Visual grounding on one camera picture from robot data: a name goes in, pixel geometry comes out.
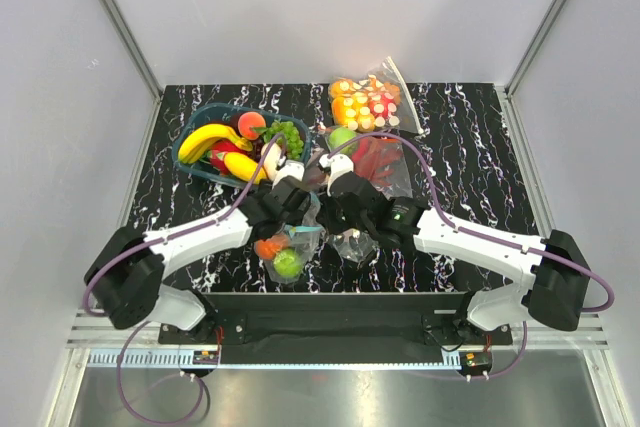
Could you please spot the white eggplant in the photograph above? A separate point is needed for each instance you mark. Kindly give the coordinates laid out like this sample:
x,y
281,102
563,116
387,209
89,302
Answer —
x,y
273,160

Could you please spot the orange in bag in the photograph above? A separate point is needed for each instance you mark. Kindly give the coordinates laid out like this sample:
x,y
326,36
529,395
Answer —
x,y
267,249

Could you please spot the vegetable zip bag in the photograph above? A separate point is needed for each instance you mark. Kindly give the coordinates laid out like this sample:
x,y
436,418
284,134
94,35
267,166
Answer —
x,y
379,160

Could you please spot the teal plastic basket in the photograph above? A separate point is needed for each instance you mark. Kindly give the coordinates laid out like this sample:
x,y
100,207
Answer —
x,y
217,112

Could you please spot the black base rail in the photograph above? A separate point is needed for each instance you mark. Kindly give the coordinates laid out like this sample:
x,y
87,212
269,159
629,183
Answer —
x,y
327,330

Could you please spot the fake yellow lemon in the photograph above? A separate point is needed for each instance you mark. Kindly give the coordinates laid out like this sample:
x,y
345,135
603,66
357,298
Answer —
x,y
244,168

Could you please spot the sliced fruit zip bag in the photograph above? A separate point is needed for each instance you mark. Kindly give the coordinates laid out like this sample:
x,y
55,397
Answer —
x,y
378,101

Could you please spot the green grapes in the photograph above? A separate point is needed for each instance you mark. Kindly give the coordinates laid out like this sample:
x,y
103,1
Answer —
x,y
290,143

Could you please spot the black marble mat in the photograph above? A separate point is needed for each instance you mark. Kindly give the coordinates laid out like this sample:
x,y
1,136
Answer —
x,y
465,141

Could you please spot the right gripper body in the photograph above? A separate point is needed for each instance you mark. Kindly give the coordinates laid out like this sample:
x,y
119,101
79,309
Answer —
x,y
337,222

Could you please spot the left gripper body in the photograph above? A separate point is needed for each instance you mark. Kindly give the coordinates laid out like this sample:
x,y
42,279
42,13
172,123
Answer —
x,y
293,217

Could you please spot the fake peach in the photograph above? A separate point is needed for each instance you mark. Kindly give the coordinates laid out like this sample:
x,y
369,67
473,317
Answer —
x,y
251,125

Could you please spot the green apple in bag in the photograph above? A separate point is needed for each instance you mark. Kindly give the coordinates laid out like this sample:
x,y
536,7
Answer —
x,y
287,263

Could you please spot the yellow banana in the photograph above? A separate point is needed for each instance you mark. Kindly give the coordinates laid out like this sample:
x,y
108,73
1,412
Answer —
x,y
199,141

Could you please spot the red dragon fruit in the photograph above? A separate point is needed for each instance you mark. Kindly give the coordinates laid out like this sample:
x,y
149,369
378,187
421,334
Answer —
x,y
217,154

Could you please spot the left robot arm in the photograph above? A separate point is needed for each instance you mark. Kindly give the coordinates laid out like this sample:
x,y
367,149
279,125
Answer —
x,y
126,281

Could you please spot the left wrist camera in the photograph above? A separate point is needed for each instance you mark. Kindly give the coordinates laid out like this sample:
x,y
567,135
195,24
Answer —
x,y
290,174

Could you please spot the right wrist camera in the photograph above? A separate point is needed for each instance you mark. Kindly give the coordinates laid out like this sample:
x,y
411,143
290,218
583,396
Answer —
x,y
335,166

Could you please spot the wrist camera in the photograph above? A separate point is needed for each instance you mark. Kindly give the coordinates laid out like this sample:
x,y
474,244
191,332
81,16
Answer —
x,y
290,174
335,166

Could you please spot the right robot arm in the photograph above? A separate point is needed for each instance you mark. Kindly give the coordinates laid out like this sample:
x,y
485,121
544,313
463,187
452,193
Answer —
x,y
548,277

